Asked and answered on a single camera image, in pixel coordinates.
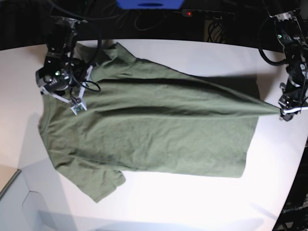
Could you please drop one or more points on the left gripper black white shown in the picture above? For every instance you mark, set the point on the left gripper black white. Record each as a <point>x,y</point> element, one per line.
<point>292,101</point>

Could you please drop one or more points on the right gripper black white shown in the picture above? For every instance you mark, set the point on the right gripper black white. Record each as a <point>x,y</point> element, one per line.
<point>66,85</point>

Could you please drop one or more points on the olive green t-shirt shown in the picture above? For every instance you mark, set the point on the olive green t-shirt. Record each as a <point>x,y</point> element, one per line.
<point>149,117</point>

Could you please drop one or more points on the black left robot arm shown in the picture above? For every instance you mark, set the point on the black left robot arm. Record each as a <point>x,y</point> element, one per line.
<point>292,33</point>

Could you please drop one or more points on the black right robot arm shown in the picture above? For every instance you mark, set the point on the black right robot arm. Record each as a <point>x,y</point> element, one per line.
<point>61,44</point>

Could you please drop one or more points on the blue box at table back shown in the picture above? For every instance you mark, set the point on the blue box at table back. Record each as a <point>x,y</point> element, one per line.
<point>149,4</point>

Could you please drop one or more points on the black power strip red light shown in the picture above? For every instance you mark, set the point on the black power strip red light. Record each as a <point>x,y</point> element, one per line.
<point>207,14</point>

